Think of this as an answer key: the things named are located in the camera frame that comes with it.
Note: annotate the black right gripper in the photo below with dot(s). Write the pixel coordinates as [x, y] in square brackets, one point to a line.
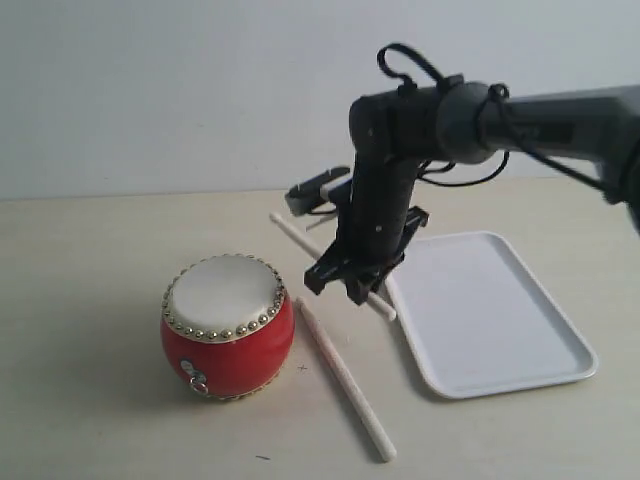
[369, 242]

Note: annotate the white drumstick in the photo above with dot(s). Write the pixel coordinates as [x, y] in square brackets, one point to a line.
[376, 302]
[341, 372]

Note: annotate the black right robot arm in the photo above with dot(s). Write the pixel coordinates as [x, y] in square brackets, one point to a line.
[396, 132]

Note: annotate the small red drum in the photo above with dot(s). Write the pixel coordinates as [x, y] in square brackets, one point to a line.
[227, 325]

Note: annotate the white plastic tray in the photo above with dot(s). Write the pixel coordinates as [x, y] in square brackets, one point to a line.
[478, 322]

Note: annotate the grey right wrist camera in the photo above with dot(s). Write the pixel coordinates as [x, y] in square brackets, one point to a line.
[304, 197]

